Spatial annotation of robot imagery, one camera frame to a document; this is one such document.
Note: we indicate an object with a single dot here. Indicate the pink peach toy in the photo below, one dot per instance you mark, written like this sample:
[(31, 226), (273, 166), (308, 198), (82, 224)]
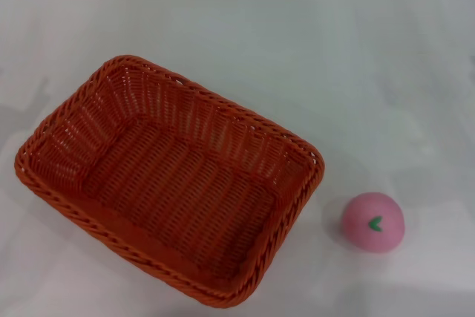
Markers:
[(382, 235)]

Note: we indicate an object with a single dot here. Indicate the orange woven plastic basket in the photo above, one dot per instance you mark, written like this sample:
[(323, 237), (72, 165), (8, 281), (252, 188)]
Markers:
[(178, 198)]

